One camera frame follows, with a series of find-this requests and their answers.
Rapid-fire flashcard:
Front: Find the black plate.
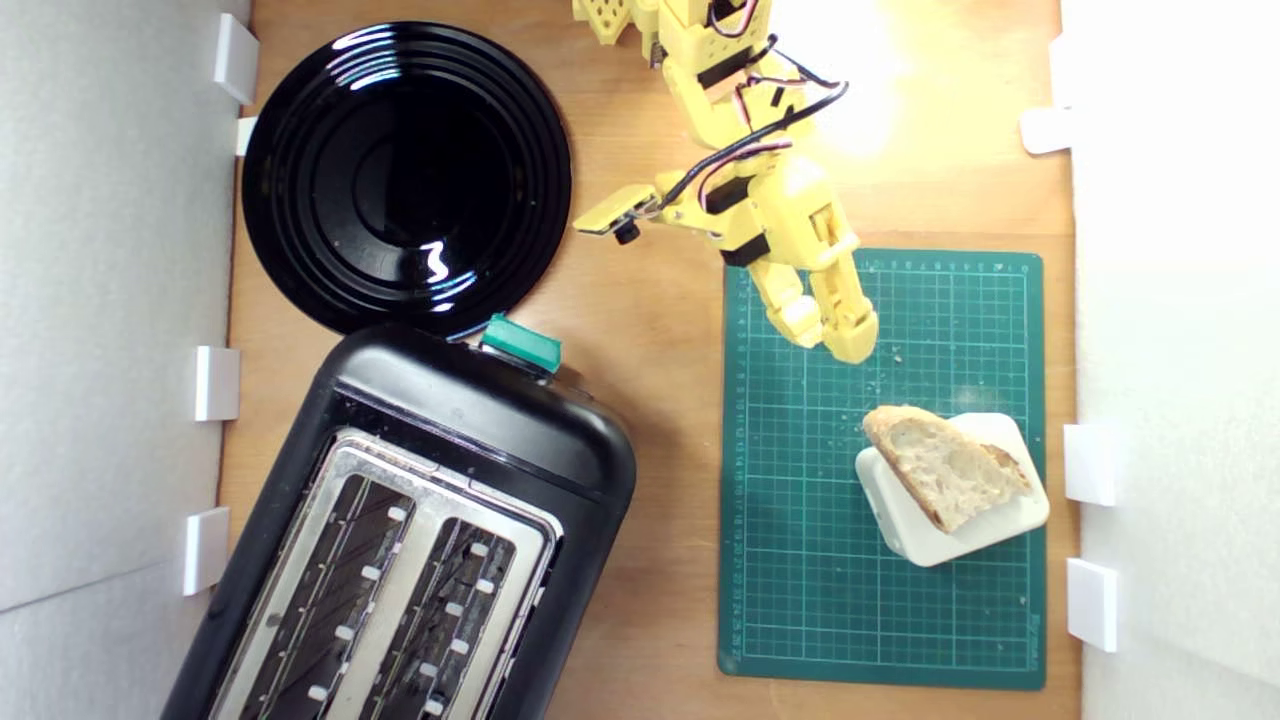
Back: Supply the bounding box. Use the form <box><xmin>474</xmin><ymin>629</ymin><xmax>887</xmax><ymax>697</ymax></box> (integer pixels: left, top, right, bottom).
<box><xmin>241</xmin><ymin>20</ymin><xmax>574</xmax><ymax>341</ymax></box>

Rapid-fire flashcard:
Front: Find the black camera cable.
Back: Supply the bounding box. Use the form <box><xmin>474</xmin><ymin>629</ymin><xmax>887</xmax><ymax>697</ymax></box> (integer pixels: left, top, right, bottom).
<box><xmin>660</xmin><ymin>35</ymin><xmax>851</xmax><ymax>206</ymax></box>

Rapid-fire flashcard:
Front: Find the yellow gripper camera mount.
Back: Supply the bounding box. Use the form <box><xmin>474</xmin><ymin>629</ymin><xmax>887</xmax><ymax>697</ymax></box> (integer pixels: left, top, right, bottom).
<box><xmin>573</xmin><ymin>183</ymin><xmax>661</xmax><ymax>247</ymax></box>

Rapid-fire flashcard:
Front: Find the black two-slot toaster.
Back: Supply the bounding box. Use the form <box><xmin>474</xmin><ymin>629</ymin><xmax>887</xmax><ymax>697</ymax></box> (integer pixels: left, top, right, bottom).
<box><xmin>160</xmin><ymin>322</ymin><xmax>638</xmax><ymax>720</ymax></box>

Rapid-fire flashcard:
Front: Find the green cutting mat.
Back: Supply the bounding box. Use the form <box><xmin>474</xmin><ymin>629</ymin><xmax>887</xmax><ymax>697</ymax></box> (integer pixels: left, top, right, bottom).
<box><xmin>717</xmin><ymin>244</ymin><xmax>1048</xmax><ymax>691</ymax></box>

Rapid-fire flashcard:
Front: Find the white block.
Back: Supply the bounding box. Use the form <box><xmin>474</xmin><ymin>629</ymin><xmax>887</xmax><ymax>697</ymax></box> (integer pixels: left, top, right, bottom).
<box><xmin>854</xmin><ymin>412</ymin><xmax>1051</xmax><ymax>568</ymax></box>

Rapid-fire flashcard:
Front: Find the green toaster lever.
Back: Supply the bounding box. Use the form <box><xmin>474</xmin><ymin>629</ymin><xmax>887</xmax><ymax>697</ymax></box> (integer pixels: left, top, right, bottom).
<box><xmin>480</xmin><ymin>313</ymin><xmax>563</xmax><ymax>373</ymax></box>

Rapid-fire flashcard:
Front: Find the brown bread slice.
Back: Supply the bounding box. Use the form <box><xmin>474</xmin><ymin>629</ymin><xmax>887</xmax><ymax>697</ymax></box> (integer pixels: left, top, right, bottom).
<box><xmin>862</xmin><ymin>404</ymin><xmax>1034</xmax><ymax>534</ymax></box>

